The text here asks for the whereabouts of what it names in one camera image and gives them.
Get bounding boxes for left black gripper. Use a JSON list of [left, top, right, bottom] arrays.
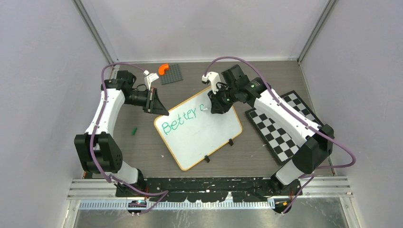
[[125, 87, 170, 116]]

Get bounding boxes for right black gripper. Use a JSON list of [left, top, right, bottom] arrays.
[[208, 83, 239, 114]]

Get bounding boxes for yellow framed whiteboard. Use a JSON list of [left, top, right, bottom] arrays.
[[154, 88, 243, 171]]

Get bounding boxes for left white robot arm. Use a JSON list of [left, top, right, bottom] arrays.
[[74, 70, 169, 197]]

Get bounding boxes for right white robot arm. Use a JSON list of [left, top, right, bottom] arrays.
[[201, 65, 334, 195]]

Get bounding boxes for grey studded baseplate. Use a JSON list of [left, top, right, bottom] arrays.
[[160, 64, 183, 85]]

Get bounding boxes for orange curved block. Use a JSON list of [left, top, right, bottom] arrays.
[[158, 64, 170, 76]]

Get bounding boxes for black white checkerboard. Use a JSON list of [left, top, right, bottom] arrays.
[[246, 91, 334, 170]]

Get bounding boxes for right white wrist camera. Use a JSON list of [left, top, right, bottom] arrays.
[[201, 72, 221, 94]]

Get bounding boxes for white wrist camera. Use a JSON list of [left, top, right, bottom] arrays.
[[201, 72, 221, 94], [143, 70, 159, 90]]

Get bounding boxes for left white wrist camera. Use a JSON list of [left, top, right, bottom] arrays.
[[143, 70, 159, 90]]

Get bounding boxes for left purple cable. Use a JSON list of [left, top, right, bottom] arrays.
[[89, 62, 167, 216]]

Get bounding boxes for purple cable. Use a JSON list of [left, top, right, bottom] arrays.
[[89, 62, 167, 216], [203, 56, 357, 215]]

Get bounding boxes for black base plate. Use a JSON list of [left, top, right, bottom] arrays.
[[115, 177, 303, 203]]

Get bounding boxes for aluminium rail frame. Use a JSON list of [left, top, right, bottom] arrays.
[[68, 172, 352, 214]]

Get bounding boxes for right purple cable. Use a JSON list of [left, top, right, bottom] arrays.
[[203, 56, 357, 215]]

